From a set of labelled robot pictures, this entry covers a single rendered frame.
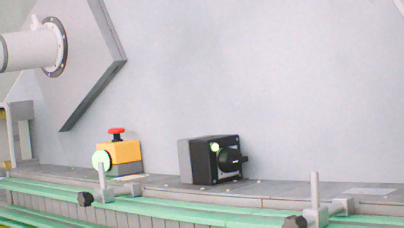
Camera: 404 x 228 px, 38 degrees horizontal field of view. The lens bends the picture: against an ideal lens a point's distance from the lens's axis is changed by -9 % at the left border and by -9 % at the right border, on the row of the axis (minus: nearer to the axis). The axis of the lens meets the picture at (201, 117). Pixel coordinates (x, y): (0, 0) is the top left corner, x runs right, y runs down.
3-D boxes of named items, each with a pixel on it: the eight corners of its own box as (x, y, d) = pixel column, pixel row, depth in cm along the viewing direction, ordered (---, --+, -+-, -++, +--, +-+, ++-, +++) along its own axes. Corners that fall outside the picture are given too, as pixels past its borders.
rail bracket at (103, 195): (133, 194, 116) (75, 205, 107) (128, 156, 116) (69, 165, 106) (146, 196, 113) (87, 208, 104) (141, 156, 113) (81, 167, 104)
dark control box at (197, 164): (213, 176, 118) (179, 184, 112) (209, 133, 118) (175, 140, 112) (245, 177, 112) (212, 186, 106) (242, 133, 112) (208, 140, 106)
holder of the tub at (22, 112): (19, 190, 182) (-3, 194, 176) (9, 102, 180) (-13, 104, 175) (44, 195, 169) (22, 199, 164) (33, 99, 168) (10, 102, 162)
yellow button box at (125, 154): (125, 170, 138) (99, 174, 133) (122, 137, 138) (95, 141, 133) (145, 172, 133) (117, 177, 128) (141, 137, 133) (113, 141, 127)
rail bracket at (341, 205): (337, 212, 83) (277, 237, 74) (335, 160, 82) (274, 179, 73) (360, 213, 80) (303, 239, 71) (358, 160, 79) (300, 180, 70)
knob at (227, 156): (236, 170, 111) (250, 171, 108) (218, 174, 108) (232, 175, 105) (234, 145, 110) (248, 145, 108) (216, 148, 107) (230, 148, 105)
